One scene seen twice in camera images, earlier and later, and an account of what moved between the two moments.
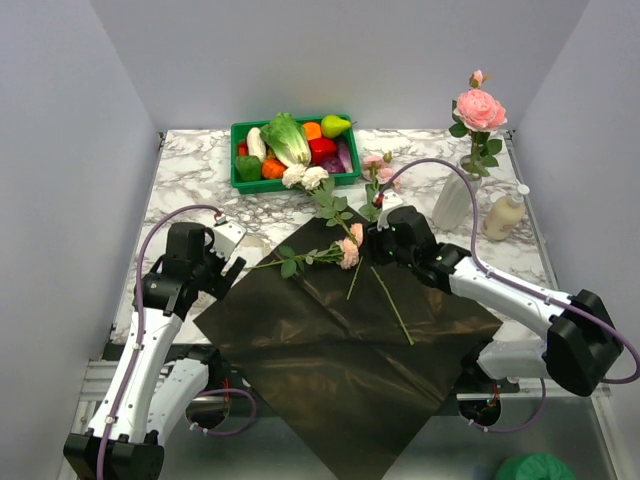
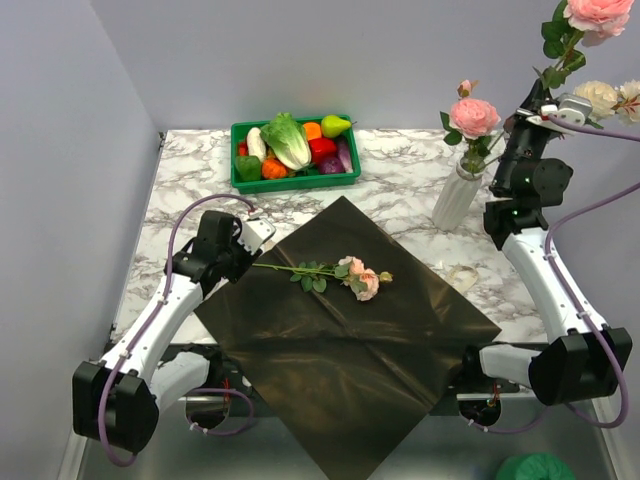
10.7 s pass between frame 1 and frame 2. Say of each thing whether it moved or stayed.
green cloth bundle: stayed
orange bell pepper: stayed
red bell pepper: stayed
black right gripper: moved
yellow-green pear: stayed
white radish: stayed
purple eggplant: stayed
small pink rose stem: moved
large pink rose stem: moved
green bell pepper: stayed
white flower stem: moved
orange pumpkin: stayed
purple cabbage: stayed
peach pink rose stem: moved
